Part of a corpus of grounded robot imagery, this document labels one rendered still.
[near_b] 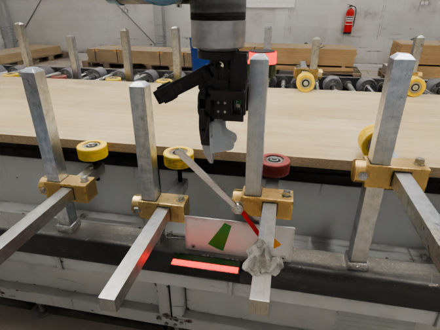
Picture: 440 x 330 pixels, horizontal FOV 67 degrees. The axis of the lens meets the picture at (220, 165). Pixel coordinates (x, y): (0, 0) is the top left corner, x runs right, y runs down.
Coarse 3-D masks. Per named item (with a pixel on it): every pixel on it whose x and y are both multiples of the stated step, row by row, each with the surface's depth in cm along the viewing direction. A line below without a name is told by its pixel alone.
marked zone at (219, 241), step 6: (222, 228) 79; (228, 228) 79; (216, 234) 80; (222, 234) 80; (228, 234) 80; (210, 240) 81; (216, 240) 81; (222, 240) 81; (216, 246) 82; (222, 246) 82
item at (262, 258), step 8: (248, 248) 59; (256, 248) 59; (264, 248) 57; (272, 248) 59; (248, 256) 58; (256, 256) 55; (264, 256) 56; (272, 256) 56; (248, 264) 56; (256, 264) 55; (264, 264) 56; (272, 264) 55; (280, 264) 55; (256, 272) 54; (272, 272) 54
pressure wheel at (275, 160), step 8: (264, 160) 83; (272, 160) 83; (280, 160) 84; (288, 160) 83; (264, 168) 82; (272, 168) 81; (280, 168) 81; (288, 168) 82; (272, 176) 81; (280, 176) 82
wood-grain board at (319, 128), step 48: (0, 96) 143; (96, 96) 143; (192, 96) 143; (288, 96) 143; (336, 96) 143; (432, 96) 143; (192, 144) 94; (240, 144) 94; (288, 144) 94; (336, 144) 94; (432, 144) 94
